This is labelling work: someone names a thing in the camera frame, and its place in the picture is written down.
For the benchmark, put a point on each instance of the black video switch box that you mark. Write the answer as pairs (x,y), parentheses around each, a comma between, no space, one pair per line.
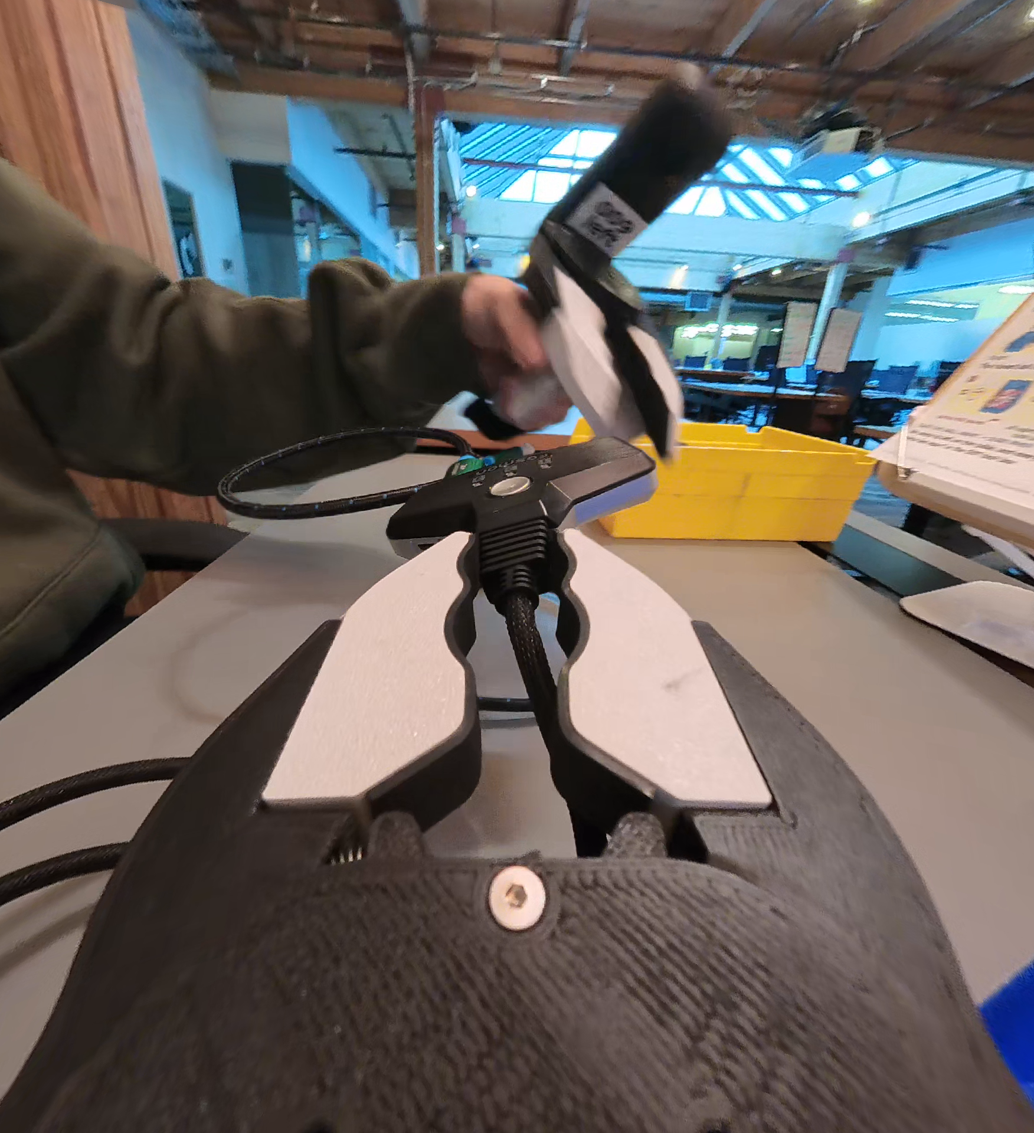
(588,482)

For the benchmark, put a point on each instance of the white plastic blister card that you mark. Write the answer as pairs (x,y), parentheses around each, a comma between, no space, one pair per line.
(986,624)

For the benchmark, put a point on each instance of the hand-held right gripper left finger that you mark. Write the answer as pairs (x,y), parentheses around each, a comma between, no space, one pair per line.
(375,690)

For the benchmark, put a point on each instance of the yellow plastic bin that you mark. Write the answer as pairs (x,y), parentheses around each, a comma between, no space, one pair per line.
(747,496)

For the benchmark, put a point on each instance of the ceiling projector unit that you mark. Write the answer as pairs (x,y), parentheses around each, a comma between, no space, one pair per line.
(836,137)

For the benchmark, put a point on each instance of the person's left forearm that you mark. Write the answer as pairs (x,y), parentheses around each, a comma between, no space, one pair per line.
(260,372)

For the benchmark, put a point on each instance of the grey desk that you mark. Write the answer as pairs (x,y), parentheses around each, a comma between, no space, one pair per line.
(880,752)

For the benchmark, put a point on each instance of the laminated instruction sheet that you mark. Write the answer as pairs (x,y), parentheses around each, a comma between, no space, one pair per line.
(1013,398)

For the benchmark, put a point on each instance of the person's left hand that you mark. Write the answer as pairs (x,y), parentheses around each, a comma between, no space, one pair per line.
(504,336)

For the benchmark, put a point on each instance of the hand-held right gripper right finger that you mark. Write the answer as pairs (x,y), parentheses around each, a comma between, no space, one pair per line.
(659,690)

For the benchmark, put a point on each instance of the wooden sheet board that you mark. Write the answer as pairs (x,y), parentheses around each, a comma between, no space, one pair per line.
(995,518)

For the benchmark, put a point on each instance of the pale standing board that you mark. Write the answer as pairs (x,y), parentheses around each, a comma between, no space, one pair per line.
(838,341)
(796,335)

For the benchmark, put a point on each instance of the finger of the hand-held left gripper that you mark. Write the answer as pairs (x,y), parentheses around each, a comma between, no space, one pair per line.
(666,389)
(592,354)

